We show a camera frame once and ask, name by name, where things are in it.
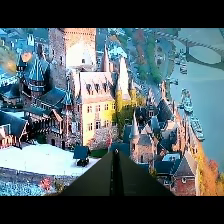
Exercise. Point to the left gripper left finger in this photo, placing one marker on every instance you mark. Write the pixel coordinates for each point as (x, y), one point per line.
(96, 181)

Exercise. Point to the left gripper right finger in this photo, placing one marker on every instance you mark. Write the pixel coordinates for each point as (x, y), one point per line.
(136, 181)

